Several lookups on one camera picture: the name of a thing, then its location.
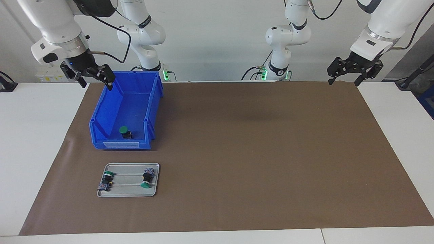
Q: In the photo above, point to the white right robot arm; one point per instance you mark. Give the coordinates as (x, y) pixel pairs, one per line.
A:
(54, 20)

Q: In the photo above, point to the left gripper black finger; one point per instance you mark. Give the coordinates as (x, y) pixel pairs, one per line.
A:
(371, 70)
(338, 67)

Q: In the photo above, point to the black table clamp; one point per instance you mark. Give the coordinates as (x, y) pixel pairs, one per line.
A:
(8, 86)

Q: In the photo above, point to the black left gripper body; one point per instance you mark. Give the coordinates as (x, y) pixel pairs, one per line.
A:
(361, 62)

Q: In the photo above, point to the brown table mat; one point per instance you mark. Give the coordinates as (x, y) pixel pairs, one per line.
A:
(271, 169)

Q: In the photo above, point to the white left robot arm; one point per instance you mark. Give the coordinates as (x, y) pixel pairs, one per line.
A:
(386, 20)

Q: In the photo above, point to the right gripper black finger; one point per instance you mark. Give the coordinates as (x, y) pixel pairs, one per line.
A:
(105, 74)
(73, 73)

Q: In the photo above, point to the green push button switch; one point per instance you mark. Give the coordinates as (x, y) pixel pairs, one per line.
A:
(147, 176)
(105, 183)
(123, 129)

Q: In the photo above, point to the green lit base connector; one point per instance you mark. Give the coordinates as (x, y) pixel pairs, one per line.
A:
(261, 73)
(165, 73)

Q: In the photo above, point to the black stand with pole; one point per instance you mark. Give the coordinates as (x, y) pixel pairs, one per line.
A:
(405, 83)

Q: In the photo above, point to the grey metal tray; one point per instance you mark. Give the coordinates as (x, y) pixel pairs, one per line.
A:
(132, 192)

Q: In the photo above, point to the blue plastic storage bin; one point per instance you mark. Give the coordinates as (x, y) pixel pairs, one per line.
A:
(135, 101)

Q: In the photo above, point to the blue crate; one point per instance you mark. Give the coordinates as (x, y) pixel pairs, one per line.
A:
(429, 101)

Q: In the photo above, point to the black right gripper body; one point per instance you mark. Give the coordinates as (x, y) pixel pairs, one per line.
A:
(80, 61)

